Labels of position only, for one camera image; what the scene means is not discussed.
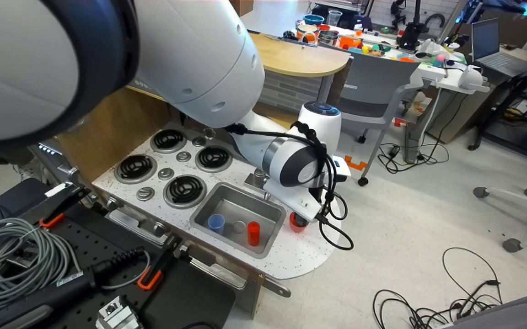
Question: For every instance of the orange plastic cylinder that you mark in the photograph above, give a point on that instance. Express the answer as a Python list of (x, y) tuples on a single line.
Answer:
[(254, 233)]

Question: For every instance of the silver metal bracket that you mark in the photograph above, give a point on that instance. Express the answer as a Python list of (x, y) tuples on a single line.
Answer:
[(60, 190)]

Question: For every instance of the light grey chair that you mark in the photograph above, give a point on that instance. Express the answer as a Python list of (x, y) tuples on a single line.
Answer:
[(508, 312)]

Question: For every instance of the orange plastic toy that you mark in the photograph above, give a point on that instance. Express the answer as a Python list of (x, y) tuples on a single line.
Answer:
[(349, 43)]

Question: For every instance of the blue round container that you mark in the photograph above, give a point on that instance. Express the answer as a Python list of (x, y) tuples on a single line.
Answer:
[(314, 20)]

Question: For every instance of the grey round stove knob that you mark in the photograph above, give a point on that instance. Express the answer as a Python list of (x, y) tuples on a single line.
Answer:
[(201, 140), (146, 193), (184, 157), (166, 173)]

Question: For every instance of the white chair base with casters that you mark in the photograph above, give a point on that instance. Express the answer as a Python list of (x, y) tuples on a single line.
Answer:
[(521, 204)]

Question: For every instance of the wooden toy kitchen unit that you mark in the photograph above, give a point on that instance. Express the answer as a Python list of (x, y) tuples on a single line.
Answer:
[(111, 148)]

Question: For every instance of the grey laptop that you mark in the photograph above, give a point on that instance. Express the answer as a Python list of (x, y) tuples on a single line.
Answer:
[(486, 40)]

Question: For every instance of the round black toy stove burner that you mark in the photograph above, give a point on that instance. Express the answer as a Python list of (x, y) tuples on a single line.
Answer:
[(169, 140), (213, 158), (184, 191), (137, 168)]

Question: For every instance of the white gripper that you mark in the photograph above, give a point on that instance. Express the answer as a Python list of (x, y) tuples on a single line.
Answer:
[(301, 204)]

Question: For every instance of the black metal rack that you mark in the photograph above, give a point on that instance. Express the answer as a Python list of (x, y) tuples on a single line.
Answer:
[(521, 111)]

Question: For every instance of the white round object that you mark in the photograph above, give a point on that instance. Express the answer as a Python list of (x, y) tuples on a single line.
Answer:
[(471, 80)]

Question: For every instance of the white labelled device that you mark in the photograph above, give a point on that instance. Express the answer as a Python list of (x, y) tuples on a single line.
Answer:
[(116, 314)]

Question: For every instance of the blue cup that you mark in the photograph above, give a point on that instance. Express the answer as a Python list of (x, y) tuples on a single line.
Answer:
[(217, 224)]

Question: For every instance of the grey white office chair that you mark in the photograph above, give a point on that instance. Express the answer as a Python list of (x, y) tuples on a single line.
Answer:
[(376, 84)]

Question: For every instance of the black stand on table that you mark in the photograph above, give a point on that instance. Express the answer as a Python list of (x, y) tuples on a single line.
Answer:
[(413, 29)]

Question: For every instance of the black perforated robot table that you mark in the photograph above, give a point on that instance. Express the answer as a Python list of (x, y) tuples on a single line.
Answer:
[(197, 299)]

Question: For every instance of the small orange clamp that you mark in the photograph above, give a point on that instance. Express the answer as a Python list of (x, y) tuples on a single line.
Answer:
[(54, 221)]

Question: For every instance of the grey toy sink basin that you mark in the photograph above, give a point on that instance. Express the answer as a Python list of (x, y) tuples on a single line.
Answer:
[(239, 204)]

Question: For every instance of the white cluttered table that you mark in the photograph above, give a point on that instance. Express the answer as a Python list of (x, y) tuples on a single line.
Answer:
[(435, 76)]

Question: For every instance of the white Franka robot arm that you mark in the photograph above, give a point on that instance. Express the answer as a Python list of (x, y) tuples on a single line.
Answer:
[(202, 56)]

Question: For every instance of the black orange clamp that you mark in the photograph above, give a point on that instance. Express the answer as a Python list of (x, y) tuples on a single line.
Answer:
[(149, 279)]

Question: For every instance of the orange cup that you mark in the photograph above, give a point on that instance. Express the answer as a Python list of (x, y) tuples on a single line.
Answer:
[(298, 224)]

